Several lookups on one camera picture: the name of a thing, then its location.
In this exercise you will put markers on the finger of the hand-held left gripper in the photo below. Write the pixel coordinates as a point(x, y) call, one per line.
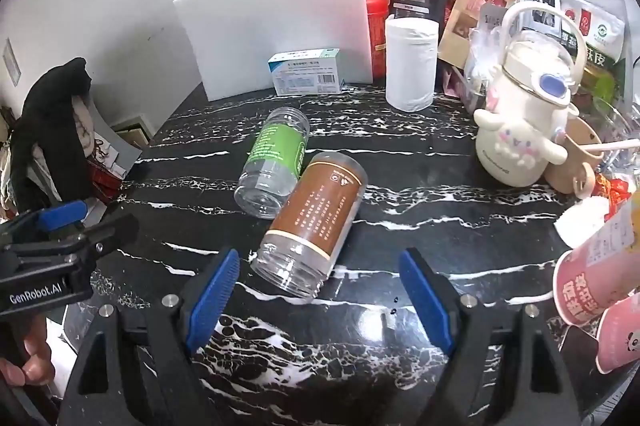
point(112, 230)
point(62, 213)

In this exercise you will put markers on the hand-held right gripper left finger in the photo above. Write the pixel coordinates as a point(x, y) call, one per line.
point(212, 296)

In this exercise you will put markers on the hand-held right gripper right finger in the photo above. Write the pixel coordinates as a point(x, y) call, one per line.
point(426, 301)

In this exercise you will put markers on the clear cup brown label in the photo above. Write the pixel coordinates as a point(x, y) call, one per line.
point(312, 226)

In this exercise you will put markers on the clear cup green label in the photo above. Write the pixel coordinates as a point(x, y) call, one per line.
point(274, 160)

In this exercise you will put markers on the large pink paper cup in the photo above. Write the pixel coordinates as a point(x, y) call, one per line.
point(587, 278)

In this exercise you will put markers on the small pink panda cup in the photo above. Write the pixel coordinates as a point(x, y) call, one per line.
point(620, 336)

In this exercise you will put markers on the person's left hand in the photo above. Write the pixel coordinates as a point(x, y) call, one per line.
point(31, 358)

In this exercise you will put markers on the red patterned bag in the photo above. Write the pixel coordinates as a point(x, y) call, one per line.
point(106, 178)

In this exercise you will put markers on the black cloth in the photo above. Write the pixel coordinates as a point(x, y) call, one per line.
point(50, 130)

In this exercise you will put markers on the white tissue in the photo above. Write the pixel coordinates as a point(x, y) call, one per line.
point(582, 216)

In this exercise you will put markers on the beige mug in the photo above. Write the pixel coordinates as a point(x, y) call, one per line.
point(572, 165)

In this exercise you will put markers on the white cartoon water bottle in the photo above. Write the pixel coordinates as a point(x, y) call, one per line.
point(522, 125)

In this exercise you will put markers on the red snack packet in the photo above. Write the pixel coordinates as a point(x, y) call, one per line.
point(616, 191)

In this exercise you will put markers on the clear plastic container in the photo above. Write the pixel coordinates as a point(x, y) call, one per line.
point(480, 70)

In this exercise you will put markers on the white paper roll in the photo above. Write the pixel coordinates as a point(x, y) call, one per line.
point(411, 60)

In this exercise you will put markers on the white and teal medicine box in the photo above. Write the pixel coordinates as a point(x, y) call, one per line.
point(305, 73)

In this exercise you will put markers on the white foam board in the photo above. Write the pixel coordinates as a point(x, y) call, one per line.
point(270, 25)

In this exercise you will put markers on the clear glass bowl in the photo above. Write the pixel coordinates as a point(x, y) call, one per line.
point(617, 125)

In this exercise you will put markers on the red canister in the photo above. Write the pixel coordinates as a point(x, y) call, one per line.
point(377, 35)

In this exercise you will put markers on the cardboard box with window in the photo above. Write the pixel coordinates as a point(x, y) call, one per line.
point(467, 13)

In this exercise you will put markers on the green and white packet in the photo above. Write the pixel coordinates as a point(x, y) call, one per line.
point(602, 55)

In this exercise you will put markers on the white packet red logo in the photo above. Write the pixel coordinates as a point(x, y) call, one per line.
point(575, 8)

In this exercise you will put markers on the white wall switch plate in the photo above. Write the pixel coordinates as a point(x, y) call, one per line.
point(11, 60)

